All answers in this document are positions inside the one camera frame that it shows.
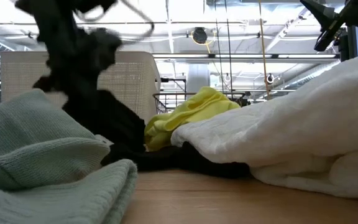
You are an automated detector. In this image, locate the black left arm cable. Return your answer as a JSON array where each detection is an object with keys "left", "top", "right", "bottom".
[{"left": 73, "top": 0, "right": 155, "bottom": 44}]

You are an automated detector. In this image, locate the white lace cloth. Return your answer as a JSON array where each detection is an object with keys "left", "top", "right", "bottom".
[{"left": 170, "top": 49, "right": 358, "bottom": 200}]

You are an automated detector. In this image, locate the white building column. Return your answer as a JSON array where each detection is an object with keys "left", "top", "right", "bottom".
[{"left": 186, "top": 63, "right": 211, "bottom": 94}]

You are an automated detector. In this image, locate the long ceiling light fixture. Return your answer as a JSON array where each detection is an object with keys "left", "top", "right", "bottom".
[{"left": 152, "top": 53, "right": 341, "bottom": 60}]

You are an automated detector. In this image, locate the black equipment box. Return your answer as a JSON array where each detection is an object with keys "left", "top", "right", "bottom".
[{"left": 231, "top": 91, "right": 252, "bottom": 107}]

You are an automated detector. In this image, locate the yellow hanging cable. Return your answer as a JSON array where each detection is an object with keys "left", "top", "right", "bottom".
[{"left": 258, "top": 0, "right": 272, "bottom": 100}]

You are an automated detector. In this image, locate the white perforated plastic basket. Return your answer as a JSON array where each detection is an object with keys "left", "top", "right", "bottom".
[{"left": 0, "top": 51, "right": 162, "bottom": 125}]

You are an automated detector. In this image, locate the bronze wire basket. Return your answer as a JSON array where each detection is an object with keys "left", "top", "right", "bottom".
[{"left": 152, "top": 91, "right": 251, "bottom": 114}]

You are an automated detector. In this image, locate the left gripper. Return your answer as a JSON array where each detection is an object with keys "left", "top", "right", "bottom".
[{"left": 14, "top": 0, "right": 118, "bottom": 15}]

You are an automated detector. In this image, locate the yellow cloth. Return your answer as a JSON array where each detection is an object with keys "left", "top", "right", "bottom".
[{"left": 144, "top": 86, "right": 241, "bottom": 152}]

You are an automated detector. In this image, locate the black metal stand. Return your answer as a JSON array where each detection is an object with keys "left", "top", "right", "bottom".
[{"left": 160, "top": 77, "right": 188, "bottom": 95}]

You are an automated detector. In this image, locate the black hanging cable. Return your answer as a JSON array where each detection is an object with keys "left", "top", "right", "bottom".
[
  {"left": 214, "top": 0, "right": 224, "bottom": 94},
  {"left": 224, "top": 0, "right": 233, "bottom": 93}
]

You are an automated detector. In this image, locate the pale green knit cloth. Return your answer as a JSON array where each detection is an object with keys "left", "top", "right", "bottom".
[{"left": 0, "top": 89, "right": 139, "bottom": 224}]

